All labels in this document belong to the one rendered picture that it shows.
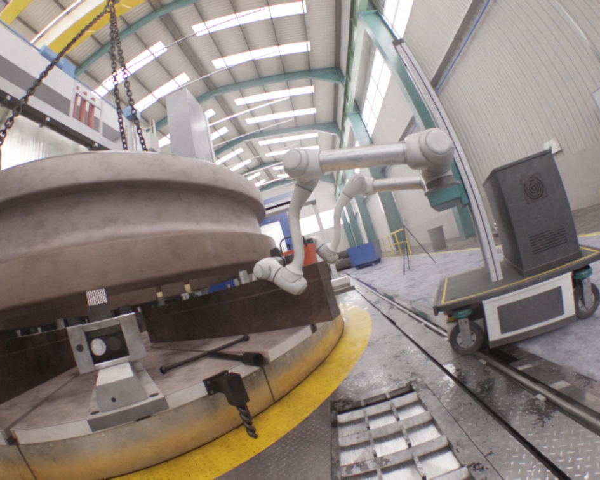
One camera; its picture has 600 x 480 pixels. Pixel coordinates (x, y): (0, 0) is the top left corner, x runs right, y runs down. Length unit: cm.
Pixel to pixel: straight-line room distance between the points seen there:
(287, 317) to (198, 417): 92
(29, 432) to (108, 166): 156
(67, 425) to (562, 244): 223
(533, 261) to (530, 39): 670
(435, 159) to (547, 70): 649
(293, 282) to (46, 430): 138
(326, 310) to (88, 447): 150
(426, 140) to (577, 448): 114
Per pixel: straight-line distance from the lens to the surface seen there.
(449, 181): 134
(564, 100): 724
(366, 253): 1138
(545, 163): 146
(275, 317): 193
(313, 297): 175
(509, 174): 140
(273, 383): 157
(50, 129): 555
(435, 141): 112
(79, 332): 139
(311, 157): 122
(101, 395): 108
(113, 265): 173
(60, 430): 135
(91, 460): 140
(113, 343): 142
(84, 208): 199
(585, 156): 710
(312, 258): 176
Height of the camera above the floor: 67
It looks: 6 degrees up
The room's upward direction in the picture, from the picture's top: 16 degrees counter-clockwise
